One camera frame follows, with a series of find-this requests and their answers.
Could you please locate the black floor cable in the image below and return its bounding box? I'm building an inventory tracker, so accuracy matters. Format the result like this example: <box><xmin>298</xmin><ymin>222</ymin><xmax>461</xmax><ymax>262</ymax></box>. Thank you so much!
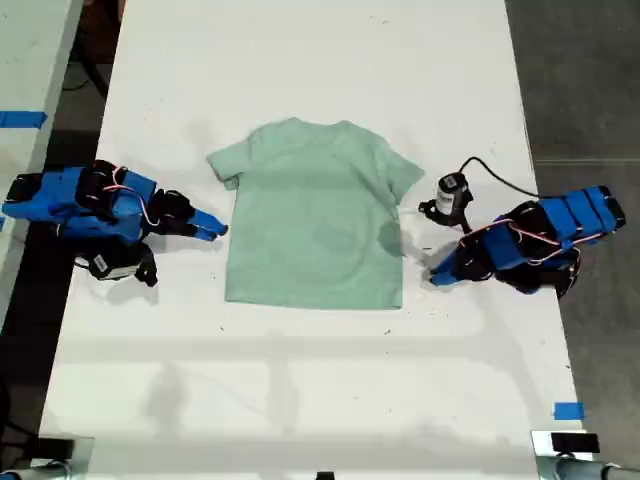
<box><xmin>73</xmin><ymin>29</ymin><xmax>110</xmax><ymax>99</ymax></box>

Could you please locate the short black camera stalk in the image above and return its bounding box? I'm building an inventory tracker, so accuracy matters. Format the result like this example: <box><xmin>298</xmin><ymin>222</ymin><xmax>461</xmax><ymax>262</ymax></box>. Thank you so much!
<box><xmin>131</xmin><ymin>242</ymin><xmax>160</xmax><ymax>288</ymax></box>
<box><xmin>418</xmin><ymin>198</ymin><xmax>474</xmax><ymax>230</ymax></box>

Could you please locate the small black box silver plate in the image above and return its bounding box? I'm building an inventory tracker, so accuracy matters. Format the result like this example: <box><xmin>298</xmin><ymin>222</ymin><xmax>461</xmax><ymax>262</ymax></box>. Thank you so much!
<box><xmin>36</xmin><ymin>435</ymin><xmax>97</xmax><ymax>469</ymax></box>
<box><xmin>530</xmin><ymin>429</ymin><xmax>602</xmax><ymax>458</ymax></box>

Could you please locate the red white arm wire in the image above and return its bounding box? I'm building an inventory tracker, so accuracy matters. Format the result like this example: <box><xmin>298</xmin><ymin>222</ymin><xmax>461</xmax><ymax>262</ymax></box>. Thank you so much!
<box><xmin>458</xmin><ymin>218</ymin><xmax>582</xmax><ymax>267</ymax></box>
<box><xmin>111</xmin><ymin>166</ymin><xmax>157</xmax><ymax>229</ymax></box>

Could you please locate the grey metal clamp tube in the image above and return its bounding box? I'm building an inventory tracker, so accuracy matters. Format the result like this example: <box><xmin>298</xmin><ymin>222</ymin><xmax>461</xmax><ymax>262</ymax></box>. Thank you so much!
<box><xmin>0</xmin><ymin>459</ymin><xmax>77</xmax><ymax>480</ymax></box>
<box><xmin>536</xmin><ymin>453</ymin><xmax>640</xmax><ymax>480</ymax></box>

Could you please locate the long blue tape strip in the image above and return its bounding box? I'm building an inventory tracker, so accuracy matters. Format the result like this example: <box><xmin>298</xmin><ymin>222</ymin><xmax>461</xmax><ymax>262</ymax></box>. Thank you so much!
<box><xmin>0</xmin><ymin>110</ymin><xmax>49</xmax><ymax>131</ymax></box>

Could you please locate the black camera cable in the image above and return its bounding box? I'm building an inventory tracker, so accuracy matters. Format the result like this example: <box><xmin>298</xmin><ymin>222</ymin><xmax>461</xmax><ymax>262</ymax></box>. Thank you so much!
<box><xmin>460</xmin><ymin>156</ymin><xmax>542</xmax><ymax>199</ymax></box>

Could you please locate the pale green T-shirt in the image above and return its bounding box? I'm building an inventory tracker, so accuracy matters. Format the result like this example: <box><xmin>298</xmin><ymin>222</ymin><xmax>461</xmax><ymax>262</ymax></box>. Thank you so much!
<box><xmin>205</xmin><ymin>117</ymin><xmax>426</xmax><ymax>311</ymax></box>

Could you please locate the white side table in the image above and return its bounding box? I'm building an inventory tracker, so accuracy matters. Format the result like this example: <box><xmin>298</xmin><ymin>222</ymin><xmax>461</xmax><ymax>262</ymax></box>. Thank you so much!
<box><xmin>0</xmin><ymin>0</ymin><xmax>85</xmax><ymax>326</ymax></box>

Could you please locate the small blue tape patch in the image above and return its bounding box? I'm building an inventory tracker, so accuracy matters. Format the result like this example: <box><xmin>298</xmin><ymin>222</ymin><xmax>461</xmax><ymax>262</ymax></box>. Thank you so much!
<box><xmin>553</xmin><ymin>400</ymin><xmax>586</xmax><ymax>422</ymax></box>

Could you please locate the black camera box white label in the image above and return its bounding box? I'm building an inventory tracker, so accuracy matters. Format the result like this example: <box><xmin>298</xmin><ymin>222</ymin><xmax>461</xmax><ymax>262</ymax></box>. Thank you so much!
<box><xmin>435</xmin><ymin>172</ymin><xmax>474</xmax><ymax>215</ymax></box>
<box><xmin>74</xmin><ymin>251</ymin><xmax>140</xmax><ymax>283</ymax></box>

